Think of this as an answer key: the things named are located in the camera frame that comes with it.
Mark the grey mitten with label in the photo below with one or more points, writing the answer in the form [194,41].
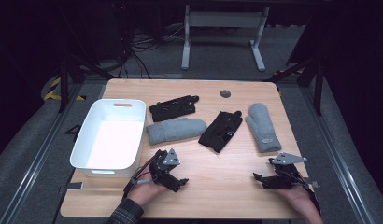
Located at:
[261,124]

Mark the white plastic bin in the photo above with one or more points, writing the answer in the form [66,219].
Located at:
[111,143]

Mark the aluminium floor rail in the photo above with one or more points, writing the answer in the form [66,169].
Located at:
[334,155]
[40,155]

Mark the grey metal desk frame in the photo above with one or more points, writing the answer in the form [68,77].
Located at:
[224,19]

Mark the grey tape piece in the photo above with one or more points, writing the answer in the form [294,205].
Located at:
[75,186]

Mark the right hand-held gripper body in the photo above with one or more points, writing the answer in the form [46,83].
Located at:
[286,174]

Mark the black glove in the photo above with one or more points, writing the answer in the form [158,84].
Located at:
[219,132]
[172,109]

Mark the grey round table grommet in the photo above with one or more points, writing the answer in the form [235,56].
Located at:
[225,94]

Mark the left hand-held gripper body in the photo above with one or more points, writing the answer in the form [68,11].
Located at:
[163,169]

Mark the yellow black floor tape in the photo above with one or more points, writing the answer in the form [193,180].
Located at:
[52,91]

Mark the plain grey mitten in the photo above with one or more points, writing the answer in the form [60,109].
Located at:
[174,130]

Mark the person's right hand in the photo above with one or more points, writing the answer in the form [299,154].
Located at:
[294,196]

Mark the black metal stand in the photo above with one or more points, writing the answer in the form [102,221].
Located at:
[69,71]
[315,77]

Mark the person's left hand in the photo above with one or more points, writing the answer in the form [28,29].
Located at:
[146,193]

